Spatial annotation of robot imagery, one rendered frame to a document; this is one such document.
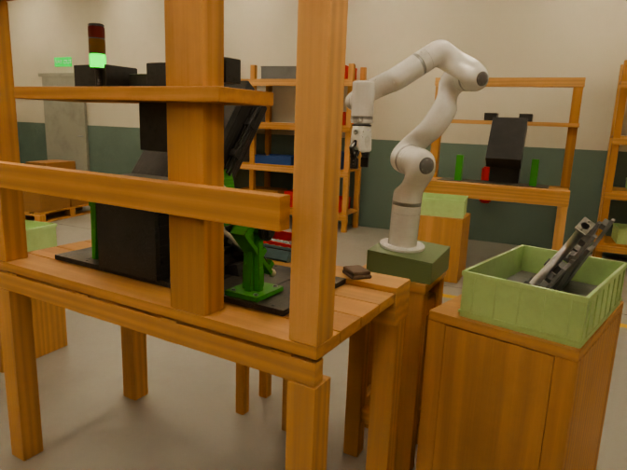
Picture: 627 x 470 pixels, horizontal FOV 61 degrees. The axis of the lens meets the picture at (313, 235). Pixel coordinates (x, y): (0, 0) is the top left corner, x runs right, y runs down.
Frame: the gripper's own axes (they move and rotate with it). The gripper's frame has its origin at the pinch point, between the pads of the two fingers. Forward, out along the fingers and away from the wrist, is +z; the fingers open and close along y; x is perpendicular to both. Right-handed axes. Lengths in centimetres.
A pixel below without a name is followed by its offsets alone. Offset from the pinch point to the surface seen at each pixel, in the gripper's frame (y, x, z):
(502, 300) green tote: -6, -59, 42
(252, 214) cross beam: -79, -8, 8
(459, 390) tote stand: -7, -48, 78
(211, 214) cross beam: -79, 6, 10
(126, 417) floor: -28, 106, 130
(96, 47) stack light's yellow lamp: -72, 59, -36
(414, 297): 6, -24, 51
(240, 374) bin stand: 5, 61, 108
